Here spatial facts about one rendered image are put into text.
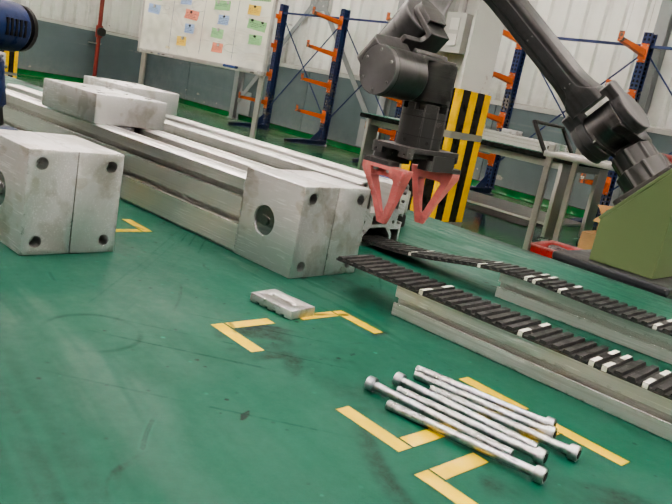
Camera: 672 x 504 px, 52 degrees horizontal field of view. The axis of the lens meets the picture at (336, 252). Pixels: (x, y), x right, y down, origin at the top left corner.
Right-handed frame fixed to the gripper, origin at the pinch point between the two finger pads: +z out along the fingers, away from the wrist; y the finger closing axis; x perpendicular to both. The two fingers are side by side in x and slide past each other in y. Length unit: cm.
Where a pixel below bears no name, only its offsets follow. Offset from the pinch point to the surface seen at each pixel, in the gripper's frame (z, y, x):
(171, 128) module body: -2.7, 6.0, -46.1
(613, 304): 1.5, 0.3, 29.0
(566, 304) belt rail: 2.9, 1.3, 24.7
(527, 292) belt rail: 3.3, 0.8, 19.8
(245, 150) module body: -3.0, 5.5, -26.7
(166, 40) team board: -26, -302, -554
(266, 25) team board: -55, -335, -449
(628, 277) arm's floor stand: 5.5, -38.6, 16.1
